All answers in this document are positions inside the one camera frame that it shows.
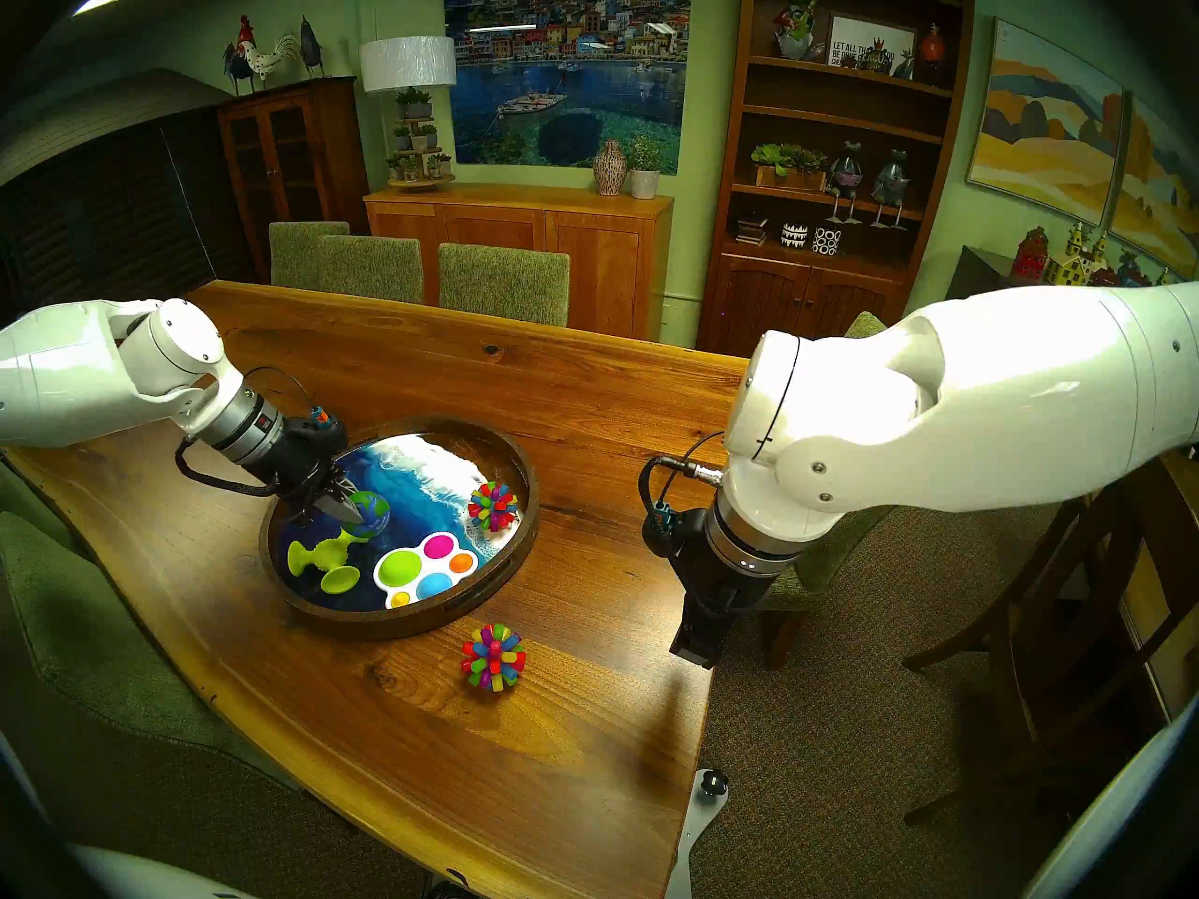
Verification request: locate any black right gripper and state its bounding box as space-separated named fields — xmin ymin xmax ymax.
xmin=670 ymin=553 xmax=777 ymax=670

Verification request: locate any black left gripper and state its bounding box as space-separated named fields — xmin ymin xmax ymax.
xmin=255 ymin=421 xmax=365 ymax=526

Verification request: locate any blue green globe ball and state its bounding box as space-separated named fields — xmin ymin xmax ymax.
xmin=342 ymin=491 xmax=392 ymax=539

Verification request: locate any lime green suction cup toy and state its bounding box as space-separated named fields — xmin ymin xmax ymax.
xmin=286 ymin=527 xmax=369 ymax=596

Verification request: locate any multicolour spiky ball toy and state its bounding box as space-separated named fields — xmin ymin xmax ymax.
xmin=467 ymin=481 xmax=520 ymax=533
xmin=460 ymin=624 xmax=527 ymax=693

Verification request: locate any round wooden ocean resin tray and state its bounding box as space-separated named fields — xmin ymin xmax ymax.
xmin=259 ymin=415 xmax=541 ymax=641

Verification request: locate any white pop bubble toy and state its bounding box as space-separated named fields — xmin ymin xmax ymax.
xmin=373 ymin=530 xmax=481 ymax=610

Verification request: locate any dark glass door cabinet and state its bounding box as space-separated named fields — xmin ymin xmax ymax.
xmin=217 ymin=76 xmax=371 ymax=285

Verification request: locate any light wood sideboard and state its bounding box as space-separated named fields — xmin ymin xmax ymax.
xmin=363 ymin=184 xmax=675 ymax=343

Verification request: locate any dark wooden chair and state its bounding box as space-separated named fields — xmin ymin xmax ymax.
xmin=904 ymin=457 xmax=1199 ymax=823

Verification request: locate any dark wood bookshelf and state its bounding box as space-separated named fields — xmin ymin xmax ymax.
xmin=698 ymin=0 xmax=975 ymax=357

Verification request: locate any tiered succulent plant stand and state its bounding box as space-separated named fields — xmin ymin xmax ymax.
xmin=386 ymin=87 xmax=455 ymax=193

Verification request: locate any white potted plant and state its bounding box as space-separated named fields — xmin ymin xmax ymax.
xmin=626 ymin=134 xmax=664 ymax=200

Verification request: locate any white drum lampshade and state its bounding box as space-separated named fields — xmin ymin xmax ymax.
xmin=360 ymin=36 xmax=457 ymax=93

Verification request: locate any white red rooster figurine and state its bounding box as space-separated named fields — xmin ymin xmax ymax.
xmin=239 ymin=14 xmax=303 ymax=88

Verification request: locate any dark side table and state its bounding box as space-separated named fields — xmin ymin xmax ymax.
xmin=946 ymin=246 xmax=1031 ymax=299

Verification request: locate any large harbour town picture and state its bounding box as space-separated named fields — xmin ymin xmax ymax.
xmin=443 ymin=0 xmax=692 ymax=175

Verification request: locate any wooden succulent planter box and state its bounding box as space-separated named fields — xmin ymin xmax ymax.
xmin=751 ymin=143 xmax=830 ymax=193

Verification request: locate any standing metal frog figurine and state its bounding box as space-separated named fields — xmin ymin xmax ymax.
xmin=829 ymin=141 xmax=865 ymax=224
xmin=871 ymin=148 xmax=911 ymax=230

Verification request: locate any yellow house figurine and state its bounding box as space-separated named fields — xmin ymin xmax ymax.
xmin=1044 ymin=221 xmax=1116 ymax=287

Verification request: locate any large abstract landscape painting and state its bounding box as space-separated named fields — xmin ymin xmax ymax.
xmin=968 ymin=19 xmax=1125 ymax=226

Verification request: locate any frog with guitar figurine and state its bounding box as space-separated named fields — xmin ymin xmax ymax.
xmin=775 ymin=0 xmax=823 ymax=62

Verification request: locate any framed text sign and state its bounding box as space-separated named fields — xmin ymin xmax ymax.
xmin=826 ymin=12 xmax=917 ymax=76

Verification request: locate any narrow abstract landscape painting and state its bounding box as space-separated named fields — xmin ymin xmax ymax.
xmin=1110 ymin=92 xmax=1199 ymax=280

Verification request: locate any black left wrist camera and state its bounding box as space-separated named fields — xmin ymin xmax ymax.
xmin=290 ymin=406 xmax=349 ymax=453

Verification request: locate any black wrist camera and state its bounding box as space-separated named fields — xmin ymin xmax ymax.
xmin=646 ymin=506 xmax=710 ymax=561
xmin=290 ymin=406 xmax=349 ymax=453

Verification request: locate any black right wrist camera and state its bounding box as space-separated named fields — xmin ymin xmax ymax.
xmin=646 ymin=506 xmax=710 ymax=561

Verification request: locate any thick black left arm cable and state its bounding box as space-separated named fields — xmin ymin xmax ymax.
xmin=175 ymin=434 xmax=282 ymax=497

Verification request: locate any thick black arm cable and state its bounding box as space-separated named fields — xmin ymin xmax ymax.
xmin=639 ymin=452 xmax=724 ymax=533
xmin=175 ymin=434 xmax=282 ymax=497

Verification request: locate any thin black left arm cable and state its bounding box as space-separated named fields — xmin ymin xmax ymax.
xmin=242 ymin=366 xmax=324 ymax=420

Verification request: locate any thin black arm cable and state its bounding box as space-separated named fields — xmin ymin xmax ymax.
xmin=656 ymin=429 xmax=727 ymax=514
xmin=242 ymin=366 xmax=324 ymax=420

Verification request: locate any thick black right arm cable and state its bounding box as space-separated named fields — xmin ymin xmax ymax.
xmin=639 ymin=452 xmax=724 ymax=533

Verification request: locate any white robot base bracket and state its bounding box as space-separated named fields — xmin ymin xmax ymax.
xmin=665 ymin=768 xmax=730 ymax=899

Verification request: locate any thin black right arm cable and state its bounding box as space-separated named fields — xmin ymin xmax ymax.
xmin=656 ymin=429 xmax=727 ymax=514

